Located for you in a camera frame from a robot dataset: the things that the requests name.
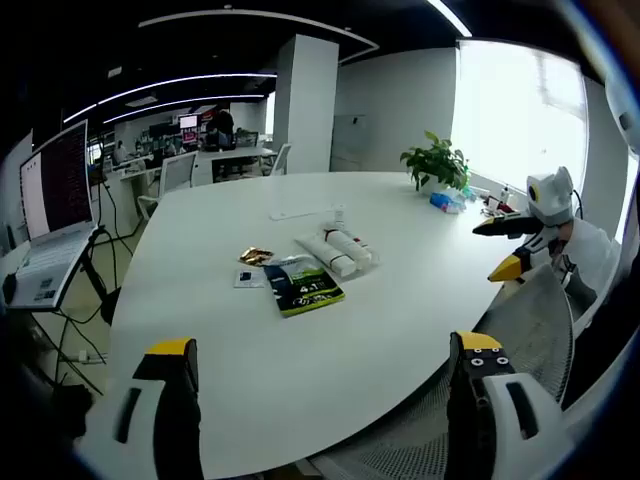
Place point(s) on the short ceiling light bar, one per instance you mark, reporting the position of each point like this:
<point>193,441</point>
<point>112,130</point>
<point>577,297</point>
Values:
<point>450,17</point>

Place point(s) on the blue tissue packet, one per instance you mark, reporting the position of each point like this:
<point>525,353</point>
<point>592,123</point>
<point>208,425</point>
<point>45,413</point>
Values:
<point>445,201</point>

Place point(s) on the red-label skincare bottle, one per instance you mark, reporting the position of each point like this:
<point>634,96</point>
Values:
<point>364,245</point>

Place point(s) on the black laptop stand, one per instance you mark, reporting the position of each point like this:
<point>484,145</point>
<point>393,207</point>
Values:
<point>97,275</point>

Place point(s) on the white floor power strip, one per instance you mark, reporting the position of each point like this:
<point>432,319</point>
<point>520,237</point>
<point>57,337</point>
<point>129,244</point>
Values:
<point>90,357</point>

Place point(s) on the white mesh office chair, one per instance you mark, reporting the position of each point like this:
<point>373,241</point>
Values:
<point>535,320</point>

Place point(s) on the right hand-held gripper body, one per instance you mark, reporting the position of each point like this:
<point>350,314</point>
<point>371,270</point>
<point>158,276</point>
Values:
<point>550,200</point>

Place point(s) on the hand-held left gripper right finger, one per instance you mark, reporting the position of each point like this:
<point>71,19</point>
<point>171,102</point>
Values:
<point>520,415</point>

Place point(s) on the silver laptop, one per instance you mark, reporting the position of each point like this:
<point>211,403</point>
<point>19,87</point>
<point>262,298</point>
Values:
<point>55,190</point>

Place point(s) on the small red white box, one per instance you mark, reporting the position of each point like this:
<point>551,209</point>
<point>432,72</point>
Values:
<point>500,205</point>

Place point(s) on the gold foil skincare sachet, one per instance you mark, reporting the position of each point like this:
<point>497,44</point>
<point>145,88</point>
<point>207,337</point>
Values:
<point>255,255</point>

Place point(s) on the green black skincare packet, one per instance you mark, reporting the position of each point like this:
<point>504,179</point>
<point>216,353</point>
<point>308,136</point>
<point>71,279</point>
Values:
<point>300,290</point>

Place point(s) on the curved white ceiling trim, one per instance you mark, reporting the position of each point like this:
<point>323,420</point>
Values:
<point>250,13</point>

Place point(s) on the long ceiling light strip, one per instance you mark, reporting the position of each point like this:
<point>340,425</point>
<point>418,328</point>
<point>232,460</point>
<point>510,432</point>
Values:
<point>240,76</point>

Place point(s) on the small white skincare bottle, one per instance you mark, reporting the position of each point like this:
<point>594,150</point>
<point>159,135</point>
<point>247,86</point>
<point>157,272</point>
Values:
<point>337,219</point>

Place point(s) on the bright window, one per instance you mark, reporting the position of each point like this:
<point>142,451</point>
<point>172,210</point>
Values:
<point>515,110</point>

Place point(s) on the white skincare tube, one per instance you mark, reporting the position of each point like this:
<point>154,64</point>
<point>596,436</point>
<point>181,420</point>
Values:
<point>320,252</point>

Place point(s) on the white office desk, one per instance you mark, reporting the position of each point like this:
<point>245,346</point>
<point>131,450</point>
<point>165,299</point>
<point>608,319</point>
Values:
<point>235,160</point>

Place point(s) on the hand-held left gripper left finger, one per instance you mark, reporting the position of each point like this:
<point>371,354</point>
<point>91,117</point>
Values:
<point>125,420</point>

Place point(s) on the small skincare sample sachet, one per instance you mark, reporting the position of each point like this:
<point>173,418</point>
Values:
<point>247,278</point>

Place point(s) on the potted green plant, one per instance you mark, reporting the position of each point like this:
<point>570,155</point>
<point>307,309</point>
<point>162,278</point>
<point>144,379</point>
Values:
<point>435,160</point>

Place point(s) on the white red-banded skincare bottle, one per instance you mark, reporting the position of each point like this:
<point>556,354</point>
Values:
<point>350,250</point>

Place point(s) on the small white pump bottle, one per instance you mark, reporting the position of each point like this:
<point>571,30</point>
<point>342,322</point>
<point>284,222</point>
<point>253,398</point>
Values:
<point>506,194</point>

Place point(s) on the pink screen monitor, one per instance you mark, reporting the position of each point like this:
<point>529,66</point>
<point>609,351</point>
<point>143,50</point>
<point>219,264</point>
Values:
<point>188,121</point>

